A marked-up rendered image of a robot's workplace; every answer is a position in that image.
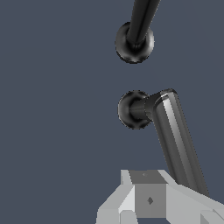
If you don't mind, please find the dark metal faucet spout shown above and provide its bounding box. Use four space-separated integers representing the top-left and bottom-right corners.
115 0 162 65

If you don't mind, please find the dark metal faucet handle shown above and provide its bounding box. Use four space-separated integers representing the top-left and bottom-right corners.
117 88 211 198

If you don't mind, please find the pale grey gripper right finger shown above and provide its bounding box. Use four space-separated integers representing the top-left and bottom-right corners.
150 169 224 224

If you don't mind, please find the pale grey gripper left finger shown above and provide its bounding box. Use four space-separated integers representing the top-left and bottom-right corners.
95 169 151 224

